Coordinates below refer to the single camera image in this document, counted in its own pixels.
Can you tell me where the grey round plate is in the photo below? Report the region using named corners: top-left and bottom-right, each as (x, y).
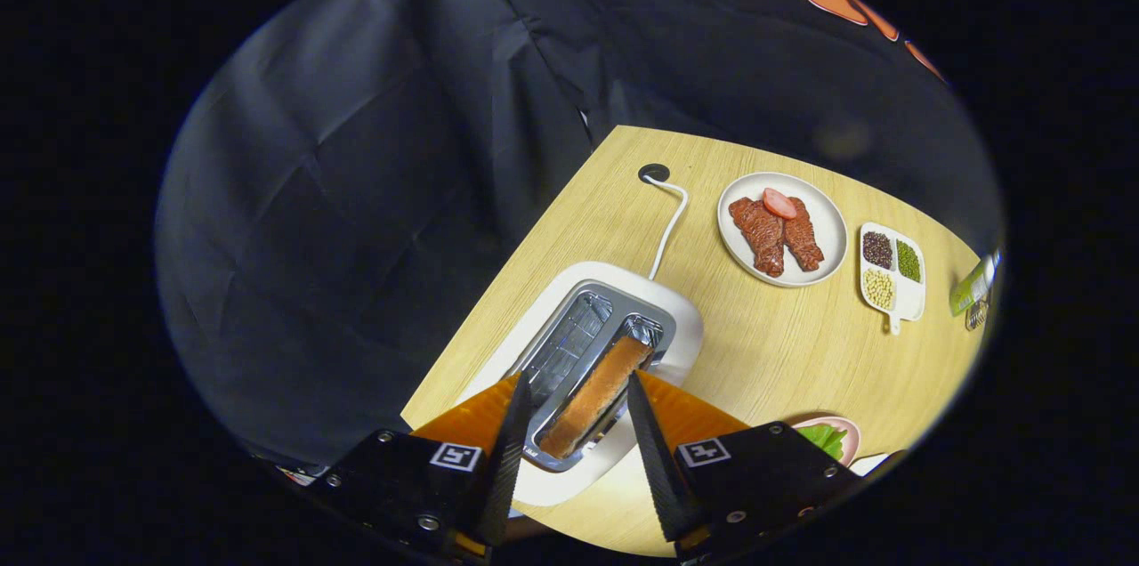
top-left (717, 172), bottom-right (848, 287)

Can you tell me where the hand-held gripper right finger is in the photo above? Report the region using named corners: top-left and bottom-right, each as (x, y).
top-left (627, 370), bottom-right (864, 562)

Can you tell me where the white divided dish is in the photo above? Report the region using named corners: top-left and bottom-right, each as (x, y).
top-left (859, 222), bottom-right (927, 336)

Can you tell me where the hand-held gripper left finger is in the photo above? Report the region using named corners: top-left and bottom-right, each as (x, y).
top-left (307, 370), bottom-right (535, 562)

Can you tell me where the white toaster power cable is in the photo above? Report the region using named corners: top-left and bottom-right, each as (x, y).
top-left (642, 174), bottom-right (691, 282)

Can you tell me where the silver green-labelled bottle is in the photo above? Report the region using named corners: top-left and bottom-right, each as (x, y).
top-left (949, 247), bottom-right (1003, 318)

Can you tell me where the brown grilled meat piece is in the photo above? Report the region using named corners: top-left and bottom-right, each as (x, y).
top-left (783, 197), bottom-right (825, 272)
top-left (729, 197), bottom-right (787, 279)

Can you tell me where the cream white toaster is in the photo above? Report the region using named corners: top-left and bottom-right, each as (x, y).
top-left (458, 261), bottom-right (705, 508)

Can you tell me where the pile of yellow beans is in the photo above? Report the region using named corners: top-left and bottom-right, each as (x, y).
top-left (864, 269), bottom-right (895, 311)

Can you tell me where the pink round plate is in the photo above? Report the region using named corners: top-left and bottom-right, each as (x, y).
top-left (790, 416), bottom-right (862, 466)

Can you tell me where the toasted bread slice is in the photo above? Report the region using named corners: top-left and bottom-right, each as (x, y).
top-left (539, 335), bottom-right (655, 460)

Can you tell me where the green lettuce leaf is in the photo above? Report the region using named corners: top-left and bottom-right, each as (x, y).
top-left (795, 424), bottom-right (848, 462)

